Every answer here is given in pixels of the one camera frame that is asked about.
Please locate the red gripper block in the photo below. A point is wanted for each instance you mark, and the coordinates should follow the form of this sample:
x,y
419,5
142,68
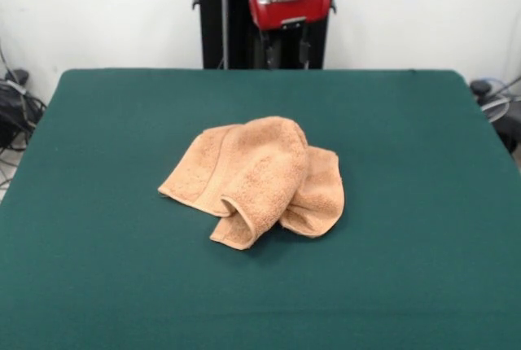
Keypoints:
x,y
293,10

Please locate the dark green table cloth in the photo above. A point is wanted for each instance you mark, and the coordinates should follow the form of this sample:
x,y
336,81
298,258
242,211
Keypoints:
x,y
102,244

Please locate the tan terry towel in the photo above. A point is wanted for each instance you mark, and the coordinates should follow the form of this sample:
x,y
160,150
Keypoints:
x,y
260,179

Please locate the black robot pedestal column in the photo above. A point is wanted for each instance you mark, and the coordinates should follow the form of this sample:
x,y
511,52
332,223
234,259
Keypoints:
x,y
232,20

